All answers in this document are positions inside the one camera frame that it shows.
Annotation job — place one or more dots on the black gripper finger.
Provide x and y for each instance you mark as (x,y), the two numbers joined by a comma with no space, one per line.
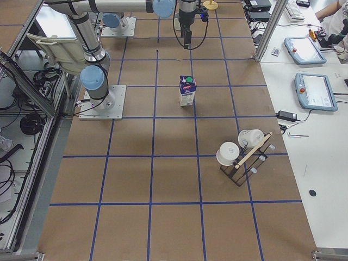
(187,38)

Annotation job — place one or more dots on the white blue milk carton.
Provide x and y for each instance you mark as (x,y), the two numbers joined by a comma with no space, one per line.
(187,89)

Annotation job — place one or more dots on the white cup on rack right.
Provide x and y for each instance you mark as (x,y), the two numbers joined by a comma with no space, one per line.
(250,138)

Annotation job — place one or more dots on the white cup on rack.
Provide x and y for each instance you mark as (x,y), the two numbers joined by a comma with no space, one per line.
(227,153)
(250,138)

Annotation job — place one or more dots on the white cup on rack left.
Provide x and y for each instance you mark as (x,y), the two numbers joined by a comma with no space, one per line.
(227,153)

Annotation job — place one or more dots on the wooden stand base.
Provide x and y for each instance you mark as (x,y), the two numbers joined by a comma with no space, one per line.
(210,4)

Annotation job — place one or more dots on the black box on desk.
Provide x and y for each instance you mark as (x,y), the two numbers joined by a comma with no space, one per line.
(258,10)

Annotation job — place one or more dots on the white keyboard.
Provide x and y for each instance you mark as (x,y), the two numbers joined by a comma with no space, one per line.
(292,12)

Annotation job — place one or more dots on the upper teach pendant tablet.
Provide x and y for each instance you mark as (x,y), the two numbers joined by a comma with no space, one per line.
(304,51)

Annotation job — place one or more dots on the teach pendant tablet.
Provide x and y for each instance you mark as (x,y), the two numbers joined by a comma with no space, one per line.
(304,51)
(314,92)

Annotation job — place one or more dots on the black power adapter brick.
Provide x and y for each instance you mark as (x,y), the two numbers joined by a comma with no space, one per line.
(287,116)

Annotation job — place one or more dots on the black scissors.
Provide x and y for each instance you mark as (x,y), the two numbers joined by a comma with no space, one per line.
(283,128)

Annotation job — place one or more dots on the lower teach pendant tablet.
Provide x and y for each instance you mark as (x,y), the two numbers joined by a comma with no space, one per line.
(314,92)

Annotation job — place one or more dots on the metal hex key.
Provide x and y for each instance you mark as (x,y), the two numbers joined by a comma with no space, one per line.
(297,135)

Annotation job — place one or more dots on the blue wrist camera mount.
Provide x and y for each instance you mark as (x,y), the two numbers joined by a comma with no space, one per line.
(203,13)

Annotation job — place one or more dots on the aluminium frame post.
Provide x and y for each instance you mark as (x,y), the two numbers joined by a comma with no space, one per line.
(272,24)

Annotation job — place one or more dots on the wooden rack handle bar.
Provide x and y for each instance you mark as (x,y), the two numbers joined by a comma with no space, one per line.
(253,150)

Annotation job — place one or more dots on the black wire cup rack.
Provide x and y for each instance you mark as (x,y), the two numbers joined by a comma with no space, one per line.
(250,167)

